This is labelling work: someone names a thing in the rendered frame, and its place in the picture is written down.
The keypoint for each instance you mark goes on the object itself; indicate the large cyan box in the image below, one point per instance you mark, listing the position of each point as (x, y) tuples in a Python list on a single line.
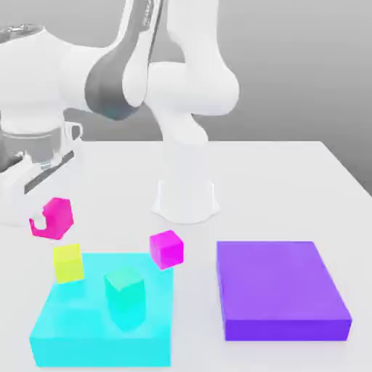
[(98, 334)]

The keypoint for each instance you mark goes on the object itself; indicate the large purple box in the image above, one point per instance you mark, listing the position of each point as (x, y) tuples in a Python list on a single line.
[(276, 284)]

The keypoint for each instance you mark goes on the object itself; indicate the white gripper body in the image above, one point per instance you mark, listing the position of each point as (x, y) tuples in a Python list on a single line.
[(20, 186)]

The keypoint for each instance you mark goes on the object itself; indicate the small magenta cube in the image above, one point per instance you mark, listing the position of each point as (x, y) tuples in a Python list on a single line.
[(167, 250)]

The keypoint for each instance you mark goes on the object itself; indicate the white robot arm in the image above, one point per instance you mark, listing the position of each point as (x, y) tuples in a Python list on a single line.
[(186, 96)]

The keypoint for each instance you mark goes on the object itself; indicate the small teal cube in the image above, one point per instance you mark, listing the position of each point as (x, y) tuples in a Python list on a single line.
[(125, 299)]

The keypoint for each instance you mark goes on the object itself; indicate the small yellow cube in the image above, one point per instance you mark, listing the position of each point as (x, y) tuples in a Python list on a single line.
[(68, 263)]

